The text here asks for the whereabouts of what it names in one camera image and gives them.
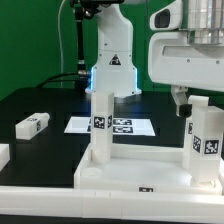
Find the white sheet with markers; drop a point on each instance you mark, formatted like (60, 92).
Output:
(121, 126)

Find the white desk tabletop tray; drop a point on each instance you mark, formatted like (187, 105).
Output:
(139, 168)

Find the white front rail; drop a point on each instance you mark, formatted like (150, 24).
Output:
(111, 205)

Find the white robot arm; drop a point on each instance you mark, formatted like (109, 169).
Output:
(114, 70)

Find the black camera stand pole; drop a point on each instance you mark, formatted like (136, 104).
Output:
(80, 43)

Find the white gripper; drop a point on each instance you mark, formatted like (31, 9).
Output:
(187, 49)

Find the white left side block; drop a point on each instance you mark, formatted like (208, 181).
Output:
(4, 155)

